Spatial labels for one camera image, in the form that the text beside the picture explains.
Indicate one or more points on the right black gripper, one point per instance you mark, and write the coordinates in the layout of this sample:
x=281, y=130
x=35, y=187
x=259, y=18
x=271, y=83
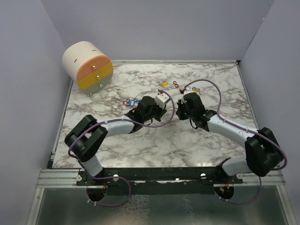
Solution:
x=181, y=105

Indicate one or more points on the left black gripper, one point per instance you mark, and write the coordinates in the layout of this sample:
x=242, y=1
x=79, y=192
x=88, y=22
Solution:
x=161, y=112

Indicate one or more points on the blue tag key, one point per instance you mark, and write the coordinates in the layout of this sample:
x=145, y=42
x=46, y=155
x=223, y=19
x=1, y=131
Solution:
x=132, y=102

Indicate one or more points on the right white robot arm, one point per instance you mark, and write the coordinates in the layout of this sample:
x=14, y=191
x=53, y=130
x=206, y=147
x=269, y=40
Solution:
x=261, y=147

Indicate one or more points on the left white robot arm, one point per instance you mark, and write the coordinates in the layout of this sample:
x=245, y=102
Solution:
x=85, y=148

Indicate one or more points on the round pastel drawer cabinet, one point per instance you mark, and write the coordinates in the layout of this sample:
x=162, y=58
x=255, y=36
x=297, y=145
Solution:
x=88, y=67

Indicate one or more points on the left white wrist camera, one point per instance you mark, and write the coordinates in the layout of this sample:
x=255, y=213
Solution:
x=162, y=100

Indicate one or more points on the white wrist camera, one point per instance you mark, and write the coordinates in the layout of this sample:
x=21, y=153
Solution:
x=162, y=100
x=186, y=90

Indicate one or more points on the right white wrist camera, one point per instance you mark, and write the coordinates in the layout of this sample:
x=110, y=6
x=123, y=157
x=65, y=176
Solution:
x=186, y=90

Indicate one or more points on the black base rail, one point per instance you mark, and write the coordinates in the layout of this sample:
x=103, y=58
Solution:
x=157, y=181

